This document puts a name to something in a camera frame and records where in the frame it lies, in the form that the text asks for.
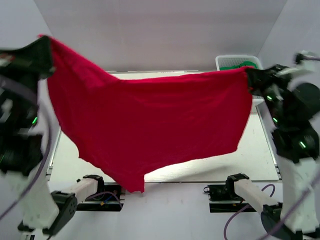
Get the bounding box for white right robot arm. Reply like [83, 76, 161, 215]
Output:
[224, 65, 320, 240]

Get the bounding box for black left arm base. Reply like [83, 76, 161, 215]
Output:
[76, 183, 126, 212]

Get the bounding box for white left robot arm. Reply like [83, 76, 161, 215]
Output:
[0, 36, 106, 237]

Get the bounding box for green t shirt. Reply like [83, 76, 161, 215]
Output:
[219, 60, 258, 71]

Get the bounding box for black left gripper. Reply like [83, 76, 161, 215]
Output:
[0, 33, 58, 123]

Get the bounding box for red t shirt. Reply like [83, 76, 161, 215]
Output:
[47, 38, 252, 193]

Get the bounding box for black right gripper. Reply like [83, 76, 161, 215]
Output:
[244, 62, 293, 124]

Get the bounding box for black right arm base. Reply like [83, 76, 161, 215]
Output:
[203, 184, 248, 213]

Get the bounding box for white plastic basket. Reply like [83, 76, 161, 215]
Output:
[215, 54, 263, 71]

